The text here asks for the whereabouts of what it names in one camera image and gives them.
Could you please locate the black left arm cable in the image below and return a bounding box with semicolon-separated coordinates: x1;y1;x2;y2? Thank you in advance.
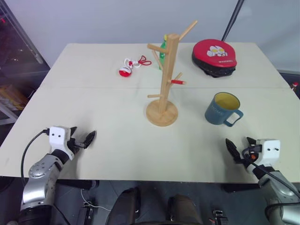
20;128;51;179

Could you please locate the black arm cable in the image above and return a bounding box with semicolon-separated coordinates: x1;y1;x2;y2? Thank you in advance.
20;128;51;179
242;147;300;225

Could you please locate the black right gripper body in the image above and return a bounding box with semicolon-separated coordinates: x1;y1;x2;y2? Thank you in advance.
234;143;262;170

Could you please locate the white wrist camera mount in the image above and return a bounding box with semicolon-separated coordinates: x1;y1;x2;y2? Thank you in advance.
255;139;281;168
48;126;74;161

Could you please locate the red cartoon print punch pad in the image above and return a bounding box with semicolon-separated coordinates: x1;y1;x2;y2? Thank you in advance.
191;39;238;79

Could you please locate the white thin floor cable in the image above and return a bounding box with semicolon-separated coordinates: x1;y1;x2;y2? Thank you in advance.
81;188;113;212

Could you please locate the metal framed glass cabinet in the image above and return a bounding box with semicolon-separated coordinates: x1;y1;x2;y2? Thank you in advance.
0;0;51;126

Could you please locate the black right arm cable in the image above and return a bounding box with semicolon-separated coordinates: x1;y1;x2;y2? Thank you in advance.
242;147;300;225

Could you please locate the yellow box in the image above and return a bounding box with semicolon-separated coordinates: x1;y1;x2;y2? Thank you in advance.
0;83;29;111

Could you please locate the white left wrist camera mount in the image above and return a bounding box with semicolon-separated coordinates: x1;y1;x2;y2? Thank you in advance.
48;126;74;161

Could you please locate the black floor bracket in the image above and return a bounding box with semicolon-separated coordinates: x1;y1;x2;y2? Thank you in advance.
78;202;95;225
211;210;229;225

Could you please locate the blue mug yellow inside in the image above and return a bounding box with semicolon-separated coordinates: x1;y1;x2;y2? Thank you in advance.
204;92;244;128

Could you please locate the dark rounded shape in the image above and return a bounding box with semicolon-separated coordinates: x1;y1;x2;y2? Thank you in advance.
106;187;142;225
167;194;203;225

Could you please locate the wooden mug tree stand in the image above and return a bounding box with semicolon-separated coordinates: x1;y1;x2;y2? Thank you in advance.
146;20;199;127

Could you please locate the red white toy keychain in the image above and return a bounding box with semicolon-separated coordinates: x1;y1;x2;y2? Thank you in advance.
119;55;152;78

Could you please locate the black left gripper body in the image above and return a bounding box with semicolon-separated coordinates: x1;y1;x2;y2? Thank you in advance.
67;137;85;156

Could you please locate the green bottle yellow cap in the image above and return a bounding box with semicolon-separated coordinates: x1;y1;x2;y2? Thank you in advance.
158;34;169;71

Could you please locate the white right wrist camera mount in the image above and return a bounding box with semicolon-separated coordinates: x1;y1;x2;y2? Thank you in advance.
255;139;281;168

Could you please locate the black table frame bar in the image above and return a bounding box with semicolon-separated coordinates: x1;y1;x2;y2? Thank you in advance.
55;180;99;191
221;183;261;194

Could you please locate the black slanted pole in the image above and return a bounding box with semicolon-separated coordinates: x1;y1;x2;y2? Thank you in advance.
221;0;246;42

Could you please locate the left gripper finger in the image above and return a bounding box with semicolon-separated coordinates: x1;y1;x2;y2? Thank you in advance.
83;130;98;149
69;127;78;142

